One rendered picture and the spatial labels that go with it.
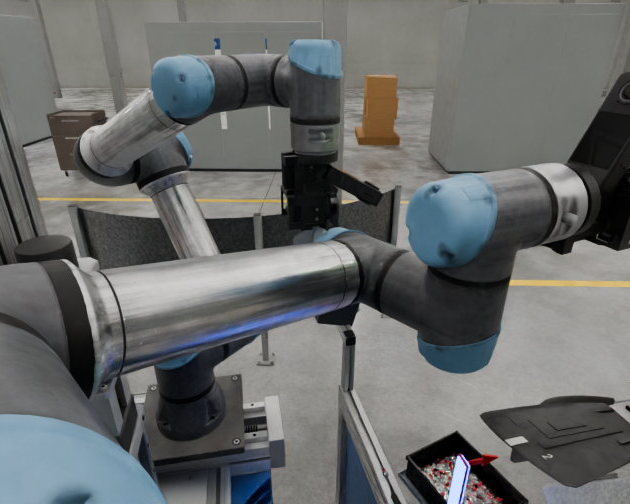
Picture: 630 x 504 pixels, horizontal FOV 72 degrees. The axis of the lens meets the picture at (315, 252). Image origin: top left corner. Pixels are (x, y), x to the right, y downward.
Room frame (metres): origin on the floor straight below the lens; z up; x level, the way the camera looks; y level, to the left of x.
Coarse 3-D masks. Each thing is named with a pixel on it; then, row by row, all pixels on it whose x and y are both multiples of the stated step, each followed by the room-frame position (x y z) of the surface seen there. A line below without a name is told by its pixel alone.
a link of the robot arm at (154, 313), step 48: (336, 240) 0.43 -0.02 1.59; (0, 288) 0.20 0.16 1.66; (48, 288) 0.21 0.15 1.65; (96, 288) 0.24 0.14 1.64; (144, 288) 0.25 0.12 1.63; (192, 288) 0.27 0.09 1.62; (240, 288) 0.29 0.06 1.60; (288, 288) 0.32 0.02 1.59; (336, 288) 0.36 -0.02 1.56; (48, 336) 0.19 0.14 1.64; (96, 336) 0.21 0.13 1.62; (144, 336) 0.23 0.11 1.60; (192, 336) 0.25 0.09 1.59; (240, 336) 0.29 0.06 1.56; (96, 384) 0.20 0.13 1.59
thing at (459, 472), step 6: (456, 462) 0.48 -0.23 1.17; (462, 462) 0.47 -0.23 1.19; (456, 468) 0.47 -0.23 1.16; (462, 468) 0.46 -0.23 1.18; (456, 474) 0.47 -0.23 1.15; (462, 474) 0.46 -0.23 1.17; (456, 480) 0.47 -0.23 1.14; (462, 480) 0.46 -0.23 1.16; (456, 486) 0.46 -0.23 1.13; (450, 492) 0.47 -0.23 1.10; (456, 492) 0.46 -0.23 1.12; (450, 498) 0.47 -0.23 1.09; (456, 498) 0.46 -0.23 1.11
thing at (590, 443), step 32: (480, 416) 0.60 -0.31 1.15; (512, 416) 0.58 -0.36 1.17; (544, 416) 0.57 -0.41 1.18; (576, 416) 0.56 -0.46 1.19; (608, 416) 0.56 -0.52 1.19; (512, 448) 0.49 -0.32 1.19; (544, 448) 0.48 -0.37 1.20; (576, 448) 0.48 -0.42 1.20; (608, 448) 0.49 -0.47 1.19; (576, 480) 0.42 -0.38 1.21
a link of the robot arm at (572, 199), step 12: (540, 168) 0.38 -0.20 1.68; (552, 168) 0.38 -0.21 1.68; (564, 168) 0.39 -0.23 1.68; (552, 180) 0.36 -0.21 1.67; (564, 180) 0.37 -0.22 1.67; (576, 180) 0.37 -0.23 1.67; (564, 192) 0.36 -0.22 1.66; (576, 192) 0.36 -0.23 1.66; (564, 204) 0.35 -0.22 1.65; (576, 204) 0.36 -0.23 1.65; (564, 216) 0.35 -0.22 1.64; (576, 216) 0.35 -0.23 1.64; (564, 228) 0.36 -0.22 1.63; (576, 228) 0.36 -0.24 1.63; (552, 240) 0.36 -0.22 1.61
